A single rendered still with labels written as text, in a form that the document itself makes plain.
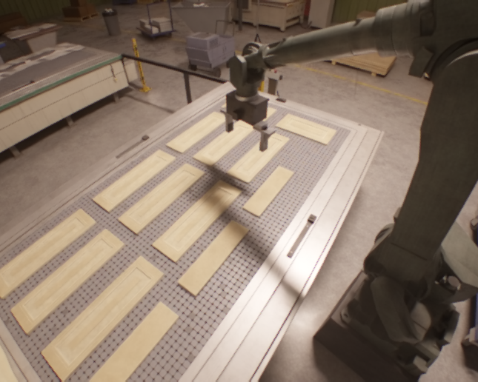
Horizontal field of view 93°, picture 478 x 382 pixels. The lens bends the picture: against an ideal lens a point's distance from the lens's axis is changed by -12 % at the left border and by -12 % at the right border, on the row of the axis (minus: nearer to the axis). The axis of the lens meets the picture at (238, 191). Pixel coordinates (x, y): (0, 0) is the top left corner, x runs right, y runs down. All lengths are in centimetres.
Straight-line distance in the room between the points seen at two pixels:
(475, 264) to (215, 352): 134
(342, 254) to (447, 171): 187
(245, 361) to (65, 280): 104
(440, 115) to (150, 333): 140
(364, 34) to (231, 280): 124
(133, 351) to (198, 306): 36
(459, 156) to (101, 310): 158
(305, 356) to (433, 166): 171
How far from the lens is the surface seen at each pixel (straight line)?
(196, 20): 798
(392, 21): 103
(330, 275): 253
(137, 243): 164
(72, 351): 151
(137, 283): 149
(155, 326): 138
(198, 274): 143
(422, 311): 160
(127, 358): 139
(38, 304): 170
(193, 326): 136
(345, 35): 111
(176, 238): 156
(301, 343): 227
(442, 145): 92
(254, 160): 200
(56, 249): 183
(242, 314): 136
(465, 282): 157
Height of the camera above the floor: 217
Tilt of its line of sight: 47 degrees down
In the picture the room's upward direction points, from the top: straight up
